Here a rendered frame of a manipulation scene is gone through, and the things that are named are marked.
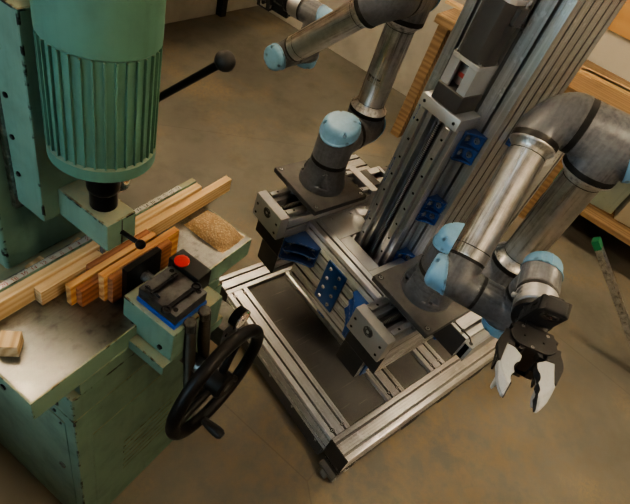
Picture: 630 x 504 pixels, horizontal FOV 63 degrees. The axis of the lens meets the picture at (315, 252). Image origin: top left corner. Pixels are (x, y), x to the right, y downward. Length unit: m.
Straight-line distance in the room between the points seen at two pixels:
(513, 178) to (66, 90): 0.80
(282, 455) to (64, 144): 1.41
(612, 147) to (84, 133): 0.93
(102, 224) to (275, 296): 1.16
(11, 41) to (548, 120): 0.93
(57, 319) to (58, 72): 0.49
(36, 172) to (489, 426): 1.98
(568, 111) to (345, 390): 1.23
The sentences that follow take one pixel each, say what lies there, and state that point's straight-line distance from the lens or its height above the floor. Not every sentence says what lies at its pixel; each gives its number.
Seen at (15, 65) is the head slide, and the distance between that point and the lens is 0.95.
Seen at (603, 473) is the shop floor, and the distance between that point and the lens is 2.67.
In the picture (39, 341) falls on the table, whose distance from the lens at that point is 1.08.
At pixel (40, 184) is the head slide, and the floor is 1.10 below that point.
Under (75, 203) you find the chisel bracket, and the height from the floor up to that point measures 1.07.
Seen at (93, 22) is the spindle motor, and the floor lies 1.47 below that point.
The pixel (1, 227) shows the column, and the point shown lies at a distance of 1.23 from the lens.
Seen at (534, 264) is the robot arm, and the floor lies 1.24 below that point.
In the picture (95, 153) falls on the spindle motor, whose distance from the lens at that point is 0.88.
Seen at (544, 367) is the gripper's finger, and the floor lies 1.24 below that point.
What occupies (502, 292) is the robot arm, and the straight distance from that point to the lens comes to 1.07.
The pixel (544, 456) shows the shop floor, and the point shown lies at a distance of 2.51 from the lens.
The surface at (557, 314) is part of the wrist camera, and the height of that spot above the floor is 1.31.
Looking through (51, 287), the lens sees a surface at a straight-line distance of 1.11.
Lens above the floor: 1.80
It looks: 44 degrees down
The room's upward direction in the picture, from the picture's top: 22 degrees clockwise
